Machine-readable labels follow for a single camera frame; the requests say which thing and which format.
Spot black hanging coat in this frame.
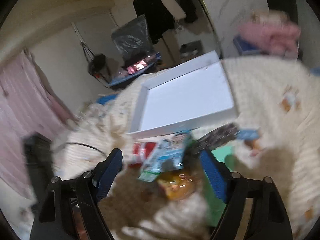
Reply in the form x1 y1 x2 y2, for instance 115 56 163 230
132 0 176 45

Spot black bag on tripod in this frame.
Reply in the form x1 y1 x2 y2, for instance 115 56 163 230
87 54 112 81

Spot pink fluffy blanket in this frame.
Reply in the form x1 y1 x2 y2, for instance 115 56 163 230
237 17 302 58

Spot dark hair claw clip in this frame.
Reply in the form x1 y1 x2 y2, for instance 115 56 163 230
196 122 241 151

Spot pink curtain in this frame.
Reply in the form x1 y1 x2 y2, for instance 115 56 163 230
0 50 77 198

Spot desk with blue mat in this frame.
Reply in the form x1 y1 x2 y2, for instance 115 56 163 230
108 52 162 89

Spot black cable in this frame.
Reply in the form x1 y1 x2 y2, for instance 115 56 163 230
57 142 108 156

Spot white shallow cardboard box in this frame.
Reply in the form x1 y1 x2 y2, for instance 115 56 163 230
126 50 239 140

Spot yellow bread packet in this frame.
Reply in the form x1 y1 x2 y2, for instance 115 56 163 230
157 169 196 201

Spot blue cartoon snack packet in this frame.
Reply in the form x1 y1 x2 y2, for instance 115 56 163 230
140 130 193 178

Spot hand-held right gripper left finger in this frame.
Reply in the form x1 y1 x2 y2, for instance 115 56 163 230
30 148 123 240

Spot phone with pink screen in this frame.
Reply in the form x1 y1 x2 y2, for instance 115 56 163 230
126 59 148 75

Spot clear plastic bag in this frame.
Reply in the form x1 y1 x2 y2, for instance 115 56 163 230
111 15 153 63

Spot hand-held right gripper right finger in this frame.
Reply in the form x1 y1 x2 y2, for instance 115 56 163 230
200 149 293 240

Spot blue folder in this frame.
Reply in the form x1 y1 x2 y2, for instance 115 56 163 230
233 35 266 56

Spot beige woven stack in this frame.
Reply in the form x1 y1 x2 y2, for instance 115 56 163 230
250 9 291 27

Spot black hanging garment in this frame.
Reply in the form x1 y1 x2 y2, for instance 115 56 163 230
173 0 198 23

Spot blue striped pillow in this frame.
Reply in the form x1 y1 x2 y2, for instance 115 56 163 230
96 94 118 105

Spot green cream tube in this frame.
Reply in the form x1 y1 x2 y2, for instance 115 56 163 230
204 147 234 227

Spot red snack packet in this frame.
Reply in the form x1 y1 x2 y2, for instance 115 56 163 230
128 141 158 168

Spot checked printed blanket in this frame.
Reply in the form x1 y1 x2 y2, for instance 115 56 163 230
52 56 320 240

